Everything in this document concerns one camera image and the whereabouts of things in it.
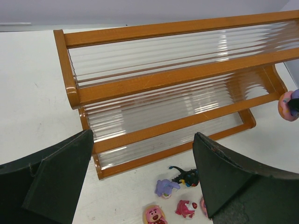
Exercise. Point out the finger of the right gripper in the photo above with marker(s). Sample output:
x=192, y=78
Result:
x=293, y=105

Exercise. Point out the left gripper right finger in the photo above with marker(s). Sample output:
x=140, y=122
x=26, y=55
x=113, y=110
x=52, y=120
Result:
x=238, y=188

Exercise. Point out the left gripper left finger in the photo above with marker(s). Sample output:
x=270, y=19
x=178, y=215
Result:
x=44, y=187

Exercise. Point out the purple bunny donut toy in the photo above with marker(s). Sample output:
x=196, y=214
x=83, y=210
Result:
x=203, y=207

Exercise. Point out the pink bear cupcake toy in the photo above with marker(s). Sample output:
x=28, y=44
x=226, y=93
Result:
x=186, y=208

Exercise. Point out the purple bunny holding strawberry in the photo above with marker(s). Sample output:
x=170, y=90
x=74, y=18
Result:
x=164, y=188

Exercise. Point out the pink bear holding strawberry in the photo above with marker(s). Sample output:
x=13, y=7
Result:
x=153, y=214

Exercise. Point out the wooden three-tier shelf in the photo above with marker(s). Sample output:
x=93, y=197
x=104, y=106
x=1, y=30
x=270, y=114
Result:
x=146, y=90

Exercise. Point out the black winged bird toy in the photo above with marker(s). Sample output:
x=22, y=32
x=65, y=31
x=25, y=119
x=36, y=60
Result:
x=189, y=178

